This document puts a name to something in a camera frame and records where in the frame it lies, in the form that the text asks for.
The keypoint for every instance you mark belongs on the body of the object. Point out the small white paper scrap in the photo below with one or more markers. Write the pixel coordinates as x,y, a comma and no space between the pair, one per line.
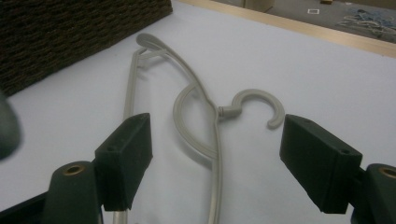
313,11

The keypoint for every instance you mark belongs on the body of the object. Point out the grey plastic clothes hanger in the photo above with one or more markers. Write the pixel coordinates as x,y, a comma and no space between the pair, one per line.
186,130

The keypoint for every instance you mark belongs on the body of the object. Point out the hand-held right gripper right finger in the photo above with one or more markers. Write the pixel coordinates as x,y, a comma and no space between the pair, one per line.
317,158

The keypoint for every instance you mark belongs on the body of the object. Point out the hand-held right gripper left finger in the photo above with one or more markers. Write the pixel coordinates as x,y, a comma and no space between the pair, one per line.
124,155

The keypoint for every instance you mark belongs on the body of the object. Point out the brown wicker basket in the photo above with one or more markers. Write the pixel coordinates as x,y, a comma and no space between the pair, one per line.
62,34

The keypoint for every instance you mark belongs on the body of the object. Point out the white board sheet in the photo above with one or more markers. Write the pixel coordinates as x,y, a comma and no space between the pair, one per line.
295,68

